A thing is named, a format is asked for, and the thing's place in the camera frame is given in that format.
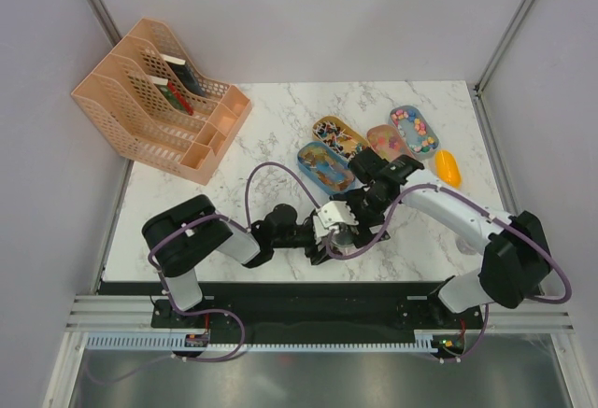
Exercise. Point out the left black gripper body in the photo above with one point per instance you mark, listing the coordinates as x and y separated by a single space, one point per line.
310 247

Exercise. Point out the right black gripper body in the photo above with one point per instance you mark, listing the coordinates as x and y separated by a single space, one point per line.
368 210

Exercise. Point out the clear glass jar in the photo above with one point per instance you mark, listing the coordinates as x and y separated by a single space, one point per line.
342 253

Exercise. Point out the pink gummy tray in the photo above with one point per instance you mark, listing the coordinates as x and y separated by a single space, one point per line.
386 141

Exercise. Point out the yellow plastic scoop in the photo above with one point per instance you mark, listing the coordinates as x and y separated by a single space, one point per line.
447 168

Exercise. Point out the tan lollipop tray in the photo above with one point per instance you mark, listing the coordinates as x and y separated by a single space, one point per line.
339 137

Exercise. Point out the light blue star candy tray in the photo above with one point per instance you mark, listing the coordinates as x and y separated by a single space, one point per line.
418 134

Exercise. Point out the grey metal jar lid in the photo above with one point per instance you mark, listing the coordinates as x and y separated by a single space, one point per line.
343 237

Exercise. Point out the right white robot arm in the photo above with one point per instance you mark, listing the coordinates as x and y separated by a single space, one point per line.
514 249

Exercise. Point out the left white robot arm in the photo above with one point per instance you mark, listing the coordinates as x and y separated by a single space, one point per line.
181 237

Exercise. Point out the small purple candy cup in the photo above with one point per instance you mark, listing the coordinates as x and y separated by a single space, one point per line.
464 247

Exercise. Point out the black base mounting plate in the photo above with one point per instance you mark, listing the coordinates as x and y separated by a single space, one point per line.
311 312

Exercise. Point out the peach file organizer rack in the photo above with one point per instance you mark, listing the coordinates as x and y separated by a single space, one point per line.
147 98

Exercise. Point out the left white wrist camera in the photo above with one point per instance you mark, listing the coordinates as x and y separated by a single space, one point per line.
322 229

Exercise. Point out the white slotted cable duct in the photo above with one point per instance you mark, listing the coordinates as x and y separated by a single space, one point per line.
183 342

